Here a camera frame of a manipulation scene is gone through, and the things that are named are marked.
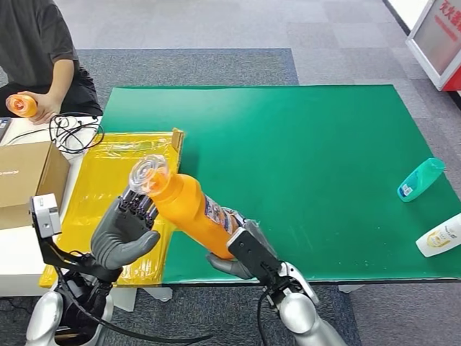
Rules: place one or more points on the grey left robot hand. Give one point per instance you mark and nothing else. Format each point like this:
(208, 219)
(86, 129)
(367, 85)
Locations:
(118, 234)

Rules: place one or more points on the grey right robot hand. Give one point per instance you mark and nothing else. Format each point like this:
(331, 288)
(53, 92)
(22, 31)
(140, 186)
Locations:
(225, 267)

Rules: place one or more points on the orange bottle with clear cap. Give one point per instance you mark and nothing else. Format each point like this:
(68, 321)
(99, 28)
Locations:
(191, 210)

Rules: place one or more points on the small orange bottle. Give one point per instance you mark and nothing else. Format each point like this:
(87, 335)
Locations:
(20, 106)

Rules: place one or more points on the person's forearm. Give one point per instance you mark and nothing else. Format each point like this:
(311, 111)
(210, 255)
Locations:
(61, 76)

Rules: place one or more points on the teal plastic bottle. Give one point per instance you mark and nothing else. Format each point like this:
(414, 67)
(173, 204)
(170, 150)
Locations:
(419, 180)

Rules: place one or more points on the white plastic bottle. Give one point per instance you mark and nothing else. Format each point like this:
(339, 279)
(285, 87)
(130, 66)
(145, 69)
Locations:
(439, 236)

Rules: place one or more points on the yellow plastic bag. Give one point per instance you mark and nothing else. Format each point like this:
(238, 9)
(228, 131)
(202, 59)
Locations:
(104, 176)

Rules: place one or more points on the brown cardboard box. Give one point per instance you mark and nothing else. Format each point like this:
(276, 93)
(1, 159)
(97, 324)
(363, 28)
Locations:
(21, 181)

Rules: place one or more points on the person's hand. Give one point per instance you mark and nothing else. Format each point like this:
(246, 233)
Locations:
(44, 107)

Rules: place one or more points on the green table mat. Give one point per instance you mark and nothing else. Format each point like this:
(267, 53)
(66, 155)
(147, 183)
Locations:
(306, 143)

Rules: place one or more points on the dark grey device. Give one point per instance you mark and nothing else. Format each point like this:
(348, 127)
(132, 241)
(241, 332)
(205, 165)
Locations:
(3, 126)

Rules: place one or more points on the person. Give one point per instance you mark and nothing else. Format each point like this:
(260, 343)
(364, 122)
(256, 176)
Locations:
(32, 38)

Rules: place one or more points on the red and white sign stand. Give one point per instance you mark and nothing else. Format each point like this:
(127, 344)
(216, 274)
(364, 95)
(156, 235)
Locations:
(437, 38)

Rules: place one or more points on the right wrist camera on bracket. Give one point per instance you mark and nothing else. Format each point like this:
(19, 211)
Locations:
(256, 255)

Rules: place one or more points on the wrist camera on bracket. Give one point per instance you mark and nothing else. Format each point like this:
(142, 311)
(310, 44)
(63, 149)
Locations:
(44, 215)
(256, 255)

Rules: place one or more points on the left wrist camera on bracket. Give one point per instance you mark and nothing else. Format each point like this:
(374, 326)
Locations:
(44, 215)

